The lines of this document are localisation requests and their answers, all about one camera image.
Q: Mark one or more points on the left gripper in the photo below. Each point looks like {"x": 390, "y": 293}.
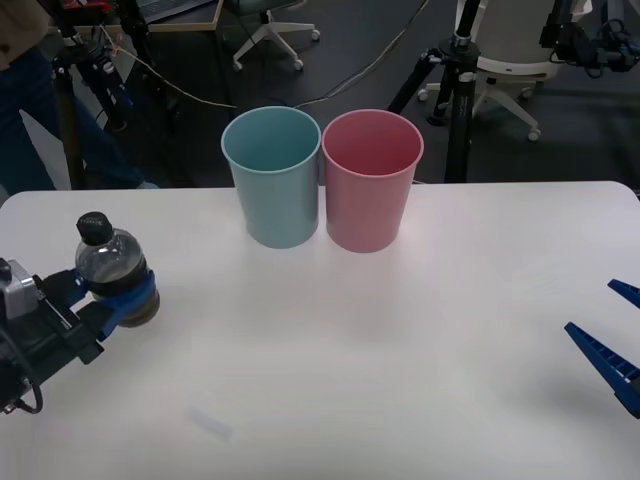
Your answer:
{"x": 60, "y": 345}

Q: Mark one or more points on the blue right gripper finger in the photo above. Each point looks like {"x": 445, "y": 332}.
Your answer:
{"x": 607, "y": 362}
{"x": 627, "y": 292}

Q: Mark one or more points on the clear bottle with black cap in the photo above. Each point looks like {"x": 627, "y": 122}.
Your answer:
{"x": 107, "y": 257}

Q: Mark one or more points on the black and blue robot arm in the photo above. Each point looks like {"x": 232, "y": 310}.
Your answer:
{"x": 580, "y": 47}

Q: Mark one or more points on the person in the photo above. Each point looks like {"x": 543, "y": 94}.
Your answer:
{"x": 30, "y": 130}

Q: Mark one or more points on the pale blue plastic bin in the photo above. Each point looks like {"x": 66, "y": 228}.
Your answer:
{"x": 280, "y": 205}

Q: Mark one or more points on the black tripod with blue marks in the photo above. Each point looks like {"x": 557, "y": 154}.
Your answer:
{"x": 107, "y": 75}

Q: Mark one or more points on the black tripod with grey clamps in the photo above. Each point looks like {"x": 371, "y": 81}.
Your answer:
{"x": 460, "y": 110}

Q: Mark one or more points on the white office chair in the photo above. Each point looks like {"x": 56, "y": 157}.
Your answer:
{"x": 515, "y": 65}

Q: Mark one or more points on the pink plastic bin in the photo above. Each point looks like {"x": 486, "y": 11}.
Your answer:
{"x": 365, "y": 210}

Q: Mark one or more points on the wooden edged desk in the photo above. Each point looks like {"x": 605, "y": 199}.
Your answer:
{"x": 200, "y": 25}

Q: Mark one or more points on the white office chair base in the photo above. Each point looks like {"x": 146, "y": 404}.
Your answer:
{"x": 272, "y": 35}

